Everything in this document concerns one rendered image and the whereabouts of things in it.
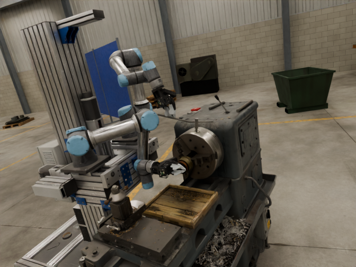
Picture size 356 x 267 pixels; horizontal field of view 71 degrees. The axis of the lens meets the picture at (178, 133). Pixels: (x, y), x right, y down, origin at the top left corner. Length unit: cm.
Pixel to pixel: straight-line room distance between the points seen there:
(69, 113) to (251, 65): 1020
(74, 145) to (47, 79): 61
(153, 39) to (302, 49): 634
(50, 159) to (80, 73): 68
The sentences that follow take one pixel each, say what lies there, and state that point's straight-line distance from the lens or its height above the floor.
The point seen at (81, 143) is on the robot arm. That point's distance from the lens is 146.
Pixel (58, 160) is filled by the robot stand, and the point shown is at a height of 113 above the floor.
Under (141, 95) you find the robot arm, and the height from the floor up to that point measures 146.
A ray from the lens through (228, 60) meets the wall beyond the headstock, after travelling 1158.
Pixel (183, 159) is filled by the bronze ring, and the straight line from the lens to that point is 148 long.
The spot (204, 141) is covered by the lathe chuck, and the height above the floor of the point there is 119.
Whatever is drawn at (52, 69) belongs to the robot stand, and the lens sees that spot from 185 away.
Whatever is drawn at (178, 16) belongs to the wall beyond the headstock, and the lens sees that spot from 1211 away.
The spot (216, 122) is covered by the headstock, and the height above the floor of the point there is 125.
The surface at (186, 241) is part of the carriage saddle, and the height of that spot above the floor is 92.
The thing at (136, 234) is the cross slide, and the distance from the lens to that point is 123.
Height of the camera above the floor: 169
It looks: 17 degrees down
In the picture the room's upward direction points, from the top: 11 degrees counter-clockwise
